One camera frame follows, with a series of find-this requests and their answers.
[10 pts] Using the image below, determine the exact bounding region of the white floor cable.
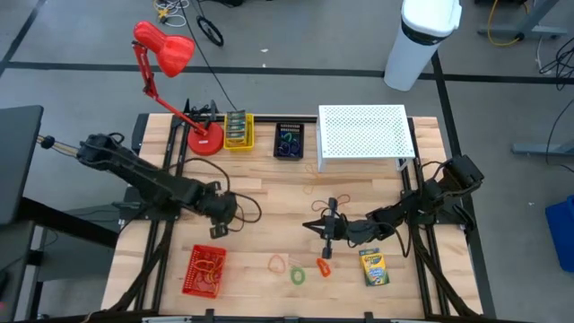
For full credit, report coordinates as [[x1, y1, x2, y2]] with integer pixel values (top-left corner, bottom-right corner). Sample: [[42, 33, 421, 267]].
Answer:
[[153, 0, 190, 27]]

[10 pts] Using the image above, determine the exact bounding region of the black plastic basket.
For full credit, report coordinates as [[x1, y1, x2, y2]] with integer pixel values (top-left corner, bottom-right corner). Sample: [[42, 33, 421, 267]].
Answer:
[[273, 122, 305, 162]]

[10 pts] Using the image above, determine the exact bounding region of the red desk lamp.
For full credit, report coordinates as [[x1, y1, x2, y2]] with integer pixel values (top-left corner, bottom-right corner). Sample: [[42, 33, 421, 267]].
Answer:
[[132, 20, 225, 157]]

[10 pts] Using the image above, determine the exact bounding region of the grey desk leg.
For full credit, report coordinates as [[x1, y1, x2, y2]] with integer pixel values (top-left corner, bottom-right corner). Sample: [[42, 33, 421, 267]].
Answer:
[[477, 0, 570, 40], [512, 141, 574, 157]]

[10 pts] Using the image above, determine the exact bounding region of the yellow floor cable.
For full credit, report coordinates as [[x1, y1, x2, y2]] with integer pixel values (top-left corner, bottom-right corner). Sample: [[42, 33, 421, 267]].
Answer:
[[487, 0, 530, 48]]

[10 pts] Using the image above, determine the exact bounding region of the black cable loop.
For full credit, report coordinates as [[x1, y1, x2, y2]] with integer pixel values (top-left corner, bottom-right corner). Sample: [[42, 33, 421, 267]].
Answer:
[[196, 15, 225, 48]]

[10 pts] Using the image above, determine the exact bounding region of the blue plastic bin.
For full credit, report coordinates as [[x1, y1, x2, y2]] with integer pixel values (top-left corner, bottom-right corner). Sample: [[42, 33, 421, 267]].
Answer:
[[544, 193, 574, 274]]

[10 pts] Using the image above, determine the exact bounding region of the black floor cable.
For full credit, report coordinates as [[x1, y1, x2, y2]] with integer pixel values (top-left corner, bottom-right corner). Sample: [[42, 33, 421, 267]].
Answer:
[[539, 35, 574, 91], [544, 96, 574, 174]]

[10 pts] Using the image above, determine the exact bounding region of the yellow plastic basket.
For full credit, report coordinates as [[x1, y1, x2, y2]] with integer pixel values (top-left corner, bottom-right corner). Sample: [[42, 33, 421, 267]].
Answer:
[[222, 112, 256, 153]]

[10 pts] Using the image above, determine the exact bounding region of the white trash can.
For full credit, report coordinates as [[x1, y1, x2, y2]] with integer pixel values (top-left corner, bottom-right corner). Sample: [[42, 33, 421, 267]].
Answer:
[[383, 0, 463, 92]]

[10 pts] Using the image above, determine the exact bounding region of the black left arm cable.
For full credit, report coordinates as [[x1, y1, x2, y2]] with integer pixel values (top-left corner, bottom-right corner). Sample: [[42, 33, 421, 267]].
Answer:
[[172, 156, 264, 232]]

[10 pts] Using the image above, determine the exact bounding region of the black lamp cord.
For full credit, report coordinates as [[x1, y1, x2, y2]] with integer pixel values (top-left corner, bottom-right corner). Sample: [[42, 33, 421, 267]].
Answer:
[[178, 0, 241, 114]]

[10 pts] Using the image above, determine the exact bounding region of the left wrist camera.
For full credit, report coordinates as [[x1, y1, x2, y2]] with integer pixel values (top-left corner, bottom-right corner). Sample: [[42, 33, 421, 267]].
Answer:
[[204, 193, 238, 222]]

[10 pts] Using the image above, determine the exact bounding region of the wooden pole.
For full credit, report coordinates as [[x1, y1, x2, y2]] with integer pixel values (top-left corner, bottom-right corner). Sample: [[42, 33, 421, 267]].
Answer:
[[37, 135, 84, 156]]

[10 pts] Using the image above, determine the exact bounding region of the black aluminium table frame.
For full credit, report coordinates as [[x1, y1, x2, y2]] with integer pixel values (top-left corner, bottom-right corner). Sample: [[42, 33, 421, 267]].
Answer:
[[100, 111, 497, 322]]

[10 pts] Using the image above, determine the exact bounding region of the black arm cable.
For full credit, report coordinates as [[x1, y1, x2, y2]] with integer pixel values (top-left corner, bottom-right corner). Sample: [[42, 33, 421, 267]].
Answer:
[[172, 156, 264, 232], [389, 222, 413, 259]]

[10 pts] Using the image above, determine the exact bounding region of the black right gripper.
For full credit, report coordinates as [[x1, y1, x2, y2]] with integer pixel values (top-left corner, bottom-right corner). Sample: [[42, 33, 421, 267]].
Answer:
[[302, 196, 351, 260]]

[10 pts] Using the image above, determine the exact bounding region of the black desk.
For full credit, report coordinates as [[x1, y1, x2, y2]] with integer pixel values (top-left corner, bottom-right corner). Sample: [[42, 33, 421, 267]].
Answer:
[[0, 105, 120, 323]]

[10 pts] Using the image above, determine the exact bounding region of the red plastic basket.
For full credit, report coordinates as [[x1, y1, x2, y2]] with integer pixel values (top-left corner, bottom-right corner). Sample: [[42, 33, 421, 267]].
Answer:
[[181, 244, 228, 300]]

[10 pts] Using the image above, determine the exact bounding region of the white perforated shelf riser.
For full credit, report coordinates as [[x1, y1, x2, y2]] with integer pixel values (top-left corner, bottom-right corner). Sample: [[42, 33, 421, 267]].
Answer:
[[316, 104, 416, 173]]

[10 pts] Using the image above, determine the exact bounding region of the wide orange rubber band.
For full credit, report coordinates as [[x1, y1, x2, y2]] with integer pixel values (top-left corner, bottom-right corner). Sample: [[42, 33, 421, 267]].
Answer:
[[267, 254, 287, 275]]

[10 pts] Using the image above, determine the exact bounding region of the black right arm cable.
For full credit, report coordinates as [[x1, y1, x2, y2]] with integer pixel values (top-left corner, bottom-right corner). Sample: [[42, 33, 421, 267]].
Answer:
[[389, 222, 413, 259]]

